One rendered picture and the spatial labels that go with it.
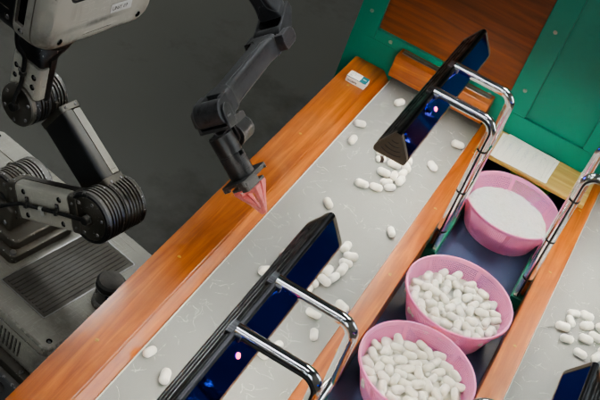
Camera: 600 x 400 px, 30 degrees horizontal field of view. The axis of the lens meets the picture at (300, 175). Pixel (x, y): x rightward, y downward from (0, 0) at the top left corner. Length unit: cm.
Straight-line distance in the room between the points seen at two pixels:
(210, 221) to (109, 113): 155
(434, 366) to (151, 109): 195
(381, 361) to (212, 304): 39
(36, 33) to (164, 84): 202
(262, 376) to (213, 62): 233
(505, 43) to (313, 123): 59
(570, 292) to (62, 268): 125
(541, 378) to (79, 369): 104
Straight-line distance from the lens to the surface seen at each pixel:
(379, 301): 254
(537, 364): 264
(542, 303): 276
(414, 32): 324
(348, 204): 280
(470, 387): 248
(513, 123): 324
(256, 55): 261
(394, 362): 247
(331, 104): 307
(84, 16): 232
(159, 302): 235
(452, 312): 267
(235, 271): 250
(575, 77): 314
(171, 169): 389
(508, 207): 304
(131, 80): 424
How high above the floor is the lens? 245
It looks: 37 degrees down
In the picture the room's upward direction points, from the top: 21 degrees clockwise
